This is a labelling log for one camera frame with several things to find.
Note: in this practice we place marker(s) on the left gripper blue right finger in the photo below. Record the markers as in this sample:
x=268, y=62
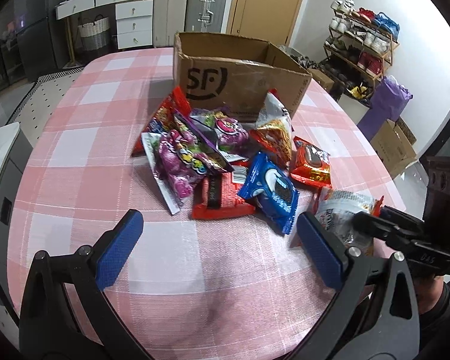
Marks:
x=326, y=251

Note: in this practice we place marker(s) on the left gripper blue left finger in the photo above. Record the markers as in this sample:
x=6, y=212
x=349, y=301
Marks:
x=115, y=246

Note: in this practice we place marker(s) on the blue Oreo packet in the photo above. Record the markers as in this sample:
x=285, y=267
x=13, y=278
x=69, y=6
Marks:
x=273, y=192

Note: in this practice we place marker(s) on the orange chocolate pie packet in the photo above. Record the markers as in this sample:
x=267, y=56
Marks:
x=312, y=164

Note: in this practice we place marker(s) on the red wafer packet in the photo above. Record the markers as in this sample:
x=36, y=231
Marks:
x=219, y=195

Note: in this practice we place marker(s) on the purple candy bag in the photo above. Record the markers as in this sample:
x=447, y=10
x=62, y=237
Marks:
x=187, y=156
x=227, y=134

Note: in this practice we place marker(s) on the cream sandwich cracker packet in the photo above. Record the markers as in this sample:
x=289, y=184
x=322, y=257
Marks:
x=150, y=143

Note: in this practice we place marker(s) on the white noodle snack bag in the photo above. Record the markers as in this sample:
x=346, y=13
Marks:
x=273, y=129

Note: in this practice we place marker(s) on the red triangular snack bag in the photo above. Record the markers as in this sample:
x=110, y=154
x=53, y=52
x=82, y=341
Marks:
x=163, y=119

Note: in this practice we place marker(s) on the white side table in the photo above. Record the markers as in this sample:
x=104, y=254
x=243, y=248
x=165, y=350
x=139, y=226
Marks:
x=15, y=150

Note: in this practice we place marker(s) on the dotted floor rug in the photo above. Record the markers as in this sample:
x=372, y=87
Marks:
x=32, y=104

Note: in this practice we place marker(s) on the small cardboard box on floor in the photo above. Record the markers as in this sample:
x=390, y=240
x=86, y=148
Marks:
x=322, y=79

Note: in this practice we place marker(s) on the SF cardboard box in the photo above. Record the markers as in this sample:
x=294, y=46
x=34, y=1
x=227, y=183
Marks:
x=217, y=70

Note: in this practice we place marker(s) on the wooden shoe rack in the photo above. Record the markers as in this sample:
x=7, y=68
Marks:
x=359, y=49

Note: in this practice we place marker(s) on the woven laundry basket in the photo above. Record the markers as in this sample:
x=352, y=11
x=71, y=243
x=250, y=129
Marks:
x=95, y=35

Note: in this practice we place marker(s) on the black refrigerator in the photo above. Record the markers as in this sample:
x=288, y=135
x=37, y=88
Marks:
x=32, y=40

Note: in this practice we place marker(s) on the white drawer desk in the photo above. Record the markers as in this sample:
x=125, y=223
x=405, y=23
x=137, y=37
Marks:
x=132, y=20

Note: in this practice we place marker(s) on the wooden door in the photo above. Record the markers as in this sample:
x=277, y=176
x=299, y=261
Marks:
x=270, y=20

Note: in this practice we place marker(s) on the beige suitcase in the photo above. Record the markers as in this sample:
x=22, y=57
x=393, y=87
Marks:
x=168, y=19

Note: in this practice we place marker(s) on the silver suitcase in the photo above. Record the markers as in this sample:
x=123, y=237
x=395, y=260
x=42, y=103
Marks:
x=204, y=16

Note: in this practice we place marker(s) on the flat cardboard box by wall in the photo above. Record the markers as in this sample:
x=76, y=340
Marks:
x=393, y=148

